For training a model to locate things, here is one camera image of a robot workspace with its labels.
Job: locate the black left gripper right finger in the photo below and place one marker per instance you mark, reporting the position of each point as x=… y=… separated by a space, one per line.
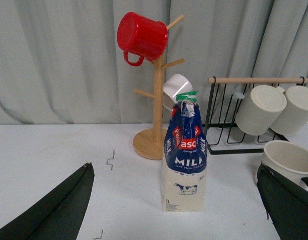
x=286 y=203

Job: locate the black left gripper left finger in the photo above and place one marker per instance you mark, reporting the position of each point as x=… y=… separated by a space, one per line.
x=59 y=214

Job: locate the blue white milk carton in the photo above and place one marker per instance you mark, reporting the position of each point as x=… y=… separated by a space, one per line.
x=184 y=162

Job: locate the cream ribbed mug right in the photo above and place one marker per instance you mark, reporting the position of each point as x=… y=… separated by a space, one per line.
x=295 y=114

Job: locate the cream ribbed mug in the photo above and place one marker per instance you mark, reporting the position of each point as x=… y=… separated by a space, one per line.
x=259 y=110
x=295 y=114

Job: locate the cream ribbed mug left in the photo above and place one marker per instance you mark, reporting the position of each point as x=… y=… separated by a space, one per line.
x=259 y=110

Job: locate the wooden mug tree stand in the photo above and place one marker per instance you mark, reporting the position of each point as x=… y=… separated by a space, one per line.
x=148 y=143

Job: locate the grey curtain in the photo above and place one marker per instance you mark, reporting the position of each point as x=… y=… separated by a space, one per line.
x=60 y=63

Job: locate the white mug on tree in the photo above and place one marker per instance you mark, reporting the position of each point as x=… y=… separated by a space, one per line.
x=175 y=85

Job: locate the red mug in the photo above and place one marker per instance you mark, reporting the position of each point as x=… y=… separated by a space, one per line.
x=141 y=38

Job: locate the black wire mug rack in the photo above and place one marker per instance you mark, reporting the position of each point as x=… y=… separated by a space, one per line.
x=225 y=98

